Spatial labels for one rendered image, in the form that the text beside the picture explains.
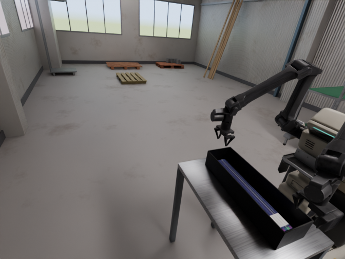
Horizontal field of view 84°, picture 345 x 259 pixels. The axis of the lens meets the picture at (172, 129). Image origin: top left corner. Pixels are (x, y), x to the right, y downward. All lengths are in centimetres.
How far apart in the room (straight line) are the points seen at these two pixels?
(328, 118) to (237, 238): 80
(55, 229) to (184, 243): 109
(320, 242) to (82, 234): 163
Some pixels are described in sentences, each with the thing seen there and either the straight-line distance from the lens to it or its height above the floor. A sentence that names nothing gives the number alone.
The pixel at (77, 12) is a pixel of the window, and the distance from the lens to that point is 853.
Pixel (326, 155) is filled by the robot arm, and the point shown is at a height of 124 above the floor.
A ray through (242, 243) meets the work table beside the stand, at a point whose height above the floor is 80.
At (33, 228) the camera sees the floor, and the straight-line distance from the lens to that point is 214.
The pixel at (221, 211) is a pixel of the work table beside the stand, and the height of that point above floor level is 80.
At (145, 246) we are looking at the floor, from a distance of 182.
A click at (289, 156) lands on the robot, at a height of 89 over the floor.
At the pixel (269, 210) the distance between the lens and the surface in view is 108.
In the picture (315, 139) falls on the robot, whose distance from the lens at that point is 141.
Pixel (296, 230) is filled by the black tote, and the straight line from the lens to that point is 100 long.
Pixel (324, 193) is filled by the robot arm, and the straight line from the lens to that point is 78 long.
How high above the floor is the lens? 157
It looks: 28 degrees down
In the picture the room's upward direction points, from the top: 5 degrees clockwise
